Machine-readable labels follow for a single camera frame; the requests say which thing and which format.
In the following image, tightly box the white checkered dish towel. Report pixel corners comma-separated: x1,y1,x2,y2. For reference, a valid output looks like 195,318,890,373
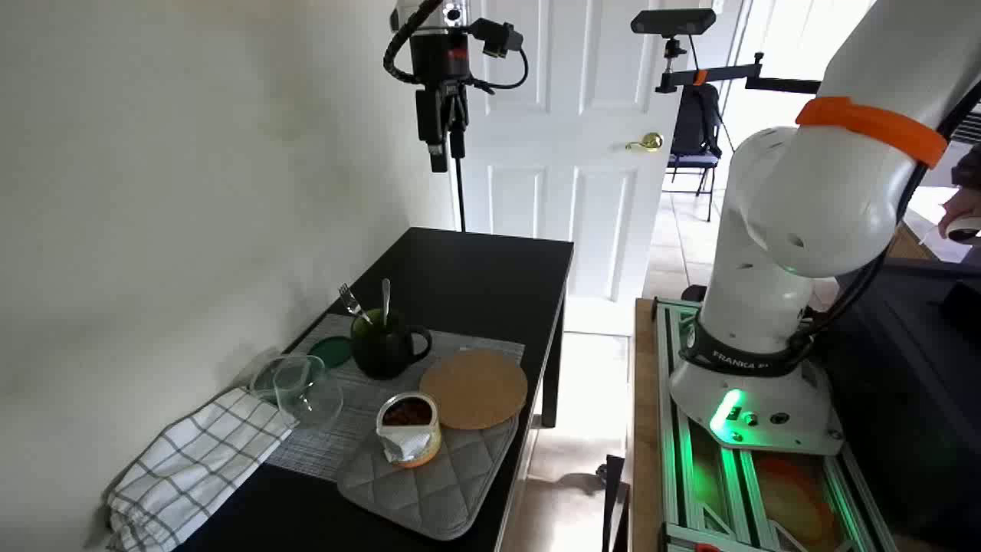
98,384,301,552

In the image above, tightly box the person hand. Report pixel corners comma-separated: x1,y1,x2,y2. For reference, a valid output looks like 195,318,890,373
935,183,981,246

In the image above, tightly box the blue folding chair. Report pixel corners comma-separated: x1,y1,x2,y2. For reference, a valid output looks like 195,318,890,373
661,83,731,226

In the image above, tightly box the black mug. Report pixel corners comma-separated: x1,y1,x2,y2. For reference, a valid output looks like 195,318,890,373
346,306,435,384

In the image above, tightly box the thin metal utensil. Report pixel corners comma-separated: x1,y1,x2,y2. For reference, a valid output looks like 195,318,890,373
339,288,379,331

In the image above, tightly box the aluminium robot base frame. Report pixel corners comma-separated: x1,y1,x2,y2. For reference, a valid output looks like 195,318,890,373
654,298,904,552

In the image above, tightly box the black camera cable loop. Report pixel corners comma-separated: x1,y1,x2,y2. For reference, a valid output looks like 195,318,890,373
465,42,534,100

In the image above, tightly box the wooden board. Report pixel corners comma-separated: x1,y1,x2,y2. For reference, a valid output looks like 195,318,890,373
629,296,667,552

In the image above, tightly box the grey quilted mat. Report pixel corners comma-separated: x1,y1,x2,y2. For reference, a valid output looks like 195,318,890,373
334,406,525,543

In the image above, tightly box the white panel door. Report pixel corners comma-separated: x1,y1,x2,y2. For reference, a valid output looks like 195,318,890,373
447,0,753,306

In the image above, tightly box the round cork trivet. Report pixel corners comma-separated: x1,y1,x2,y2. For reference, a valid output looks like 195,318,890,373
415,349,534,437

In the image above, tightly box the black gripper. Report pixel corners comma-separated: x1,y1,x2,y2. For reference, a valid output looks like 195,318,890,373
406,29,474,174

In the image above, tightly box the black stereo camera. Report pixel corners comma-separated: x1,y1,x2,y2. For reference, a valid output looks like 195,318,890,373
629,8,719,39

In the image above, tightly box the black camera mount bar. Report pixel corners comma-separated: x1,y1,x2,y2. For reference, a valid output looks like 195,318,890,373
654,52,823,100

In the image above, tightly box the black table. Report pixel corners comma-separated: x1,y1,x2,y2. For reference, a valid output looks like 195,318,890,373
175,225,577,552

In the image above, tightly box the brass door knob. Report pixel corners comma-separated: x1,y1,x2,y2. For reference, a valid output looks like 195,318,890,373
622,129,667,158

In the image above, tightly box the green round lid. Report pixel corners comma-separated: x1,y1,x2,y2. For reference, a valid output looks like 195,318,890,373
306,336,354,375

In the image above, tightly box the grey grid pattern mat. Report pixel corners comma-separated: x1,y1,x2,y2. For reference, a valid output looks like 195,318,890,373
265,326,529,484

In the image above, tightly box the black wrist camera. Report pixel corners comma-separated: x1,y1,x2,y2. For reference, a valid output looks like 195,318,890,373
468,17,528,63

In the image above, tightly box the clear glass container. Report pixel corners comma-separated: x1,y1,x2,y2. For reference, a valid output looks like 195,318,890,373
246,349,350,431

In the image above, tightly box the thin black vertical pole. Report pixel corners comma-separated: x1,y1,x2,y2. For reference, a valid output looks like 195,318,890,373
450,153,472,238

